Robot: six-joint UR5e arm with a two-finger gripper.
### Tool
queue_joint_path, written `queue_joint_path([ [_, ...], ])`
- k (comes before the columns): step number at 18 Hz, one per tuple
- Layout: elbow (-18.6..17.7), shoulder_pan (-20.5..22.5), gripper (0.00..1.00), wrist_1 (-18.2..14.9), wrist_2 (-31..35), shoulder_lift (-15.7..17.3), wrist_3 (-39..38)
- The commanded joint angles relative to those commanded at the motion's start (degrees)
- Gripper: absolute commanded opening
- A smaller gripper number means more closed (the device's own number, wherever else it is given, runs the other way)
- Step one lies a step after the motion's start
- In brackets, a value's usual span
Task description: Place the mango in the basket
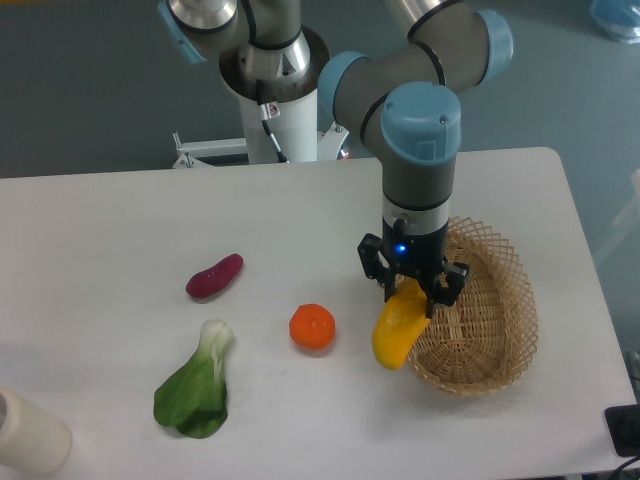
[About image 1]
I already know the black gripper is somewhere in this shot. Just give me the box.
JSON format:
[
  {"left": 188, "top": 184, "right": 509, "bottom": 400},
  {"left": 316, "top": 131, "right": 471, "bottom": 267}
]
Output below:
[{"left": 357, "top": 221, "right": 471, "bottom": 318}]

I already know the yellow mango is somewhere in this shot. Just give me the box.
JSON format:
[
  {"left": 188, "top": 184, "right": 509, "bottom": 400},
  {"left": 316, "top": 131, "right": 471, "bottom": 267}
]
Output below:
[{"left": 371, "top": 278, "right": 431, "bottom": 370}]

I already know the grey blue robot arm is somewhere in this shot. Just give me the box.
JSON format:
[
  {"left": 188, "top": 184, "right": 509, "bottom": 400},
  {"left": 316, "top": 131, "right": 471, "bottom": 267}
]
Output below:
[{"left": 158, "top": 1, "right": 513, "bottom": 316}]

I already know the woven bamboo basket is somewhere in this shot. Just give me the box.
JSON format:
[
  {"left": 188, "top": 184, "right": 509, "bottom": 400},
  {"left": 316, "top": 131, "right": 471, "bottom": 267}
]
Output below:
[{"left": 408, "top": 217, "right": 538, "bottom": 396}]

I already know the orange tangerine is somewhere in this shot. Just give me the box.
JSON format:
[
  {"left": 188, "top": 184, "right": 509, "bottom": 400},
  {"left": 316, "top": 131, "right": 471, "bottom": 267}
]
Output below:
[{"left": 289, "top": 303, "right": 336, "bottom": 351}]

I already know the purple sweet potato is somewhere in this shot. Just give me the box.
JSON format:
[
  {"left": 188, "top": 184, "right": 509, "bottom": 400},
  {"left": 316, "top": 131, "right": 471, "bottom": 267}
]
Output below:
[{"left": 185, "top": 253, "right": 244, "bottom": 299}]

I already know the green bok choy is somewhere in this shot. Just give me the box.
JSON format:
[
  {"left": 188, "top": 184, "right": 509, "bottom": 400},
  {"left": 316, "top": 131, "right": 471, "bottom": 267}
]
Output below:
[{"left": 153, "top": 319, "right": 234, "bottom": 439}]

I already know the blue plastic bag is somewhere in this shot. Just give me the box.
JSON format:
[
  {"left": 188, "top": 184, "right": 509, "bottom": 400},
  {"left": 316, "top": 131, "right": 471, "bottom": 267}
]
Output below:
[{"left": 590, "top": 0, "right": 639, "bottom": 44}]

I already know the cream cylindrical container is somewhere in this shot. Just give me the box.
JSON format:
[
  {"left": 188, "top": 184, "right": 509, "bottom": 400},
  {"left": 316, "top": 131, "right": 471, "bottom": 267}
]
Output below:
[{"left": 1, "top": 387, "right": 72, "bottom": 475}]

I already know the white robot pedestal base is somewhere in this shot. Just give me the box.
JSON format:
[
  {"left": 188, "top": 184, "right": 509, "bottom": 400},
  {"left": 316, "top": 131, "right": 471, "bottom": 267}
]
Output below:
[{"left": 173, "top": 26, "right": 349, "bottom": 168}]

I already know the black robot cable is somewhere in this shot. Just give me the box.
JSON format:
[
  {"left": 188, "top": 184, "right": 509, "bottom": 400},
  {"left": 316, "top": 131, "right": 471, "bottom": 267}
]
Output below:
[{"left": 255, "top": 79, "right": 290, "bottom": 164}]

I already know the black device with cable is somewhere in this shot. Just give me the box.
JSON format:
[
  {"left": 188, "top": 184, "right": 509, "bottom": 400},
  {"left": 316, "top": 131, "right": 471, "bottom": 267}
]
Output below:
[{"left": 604, "top": 404, "right": 639, "bottom": 479}]

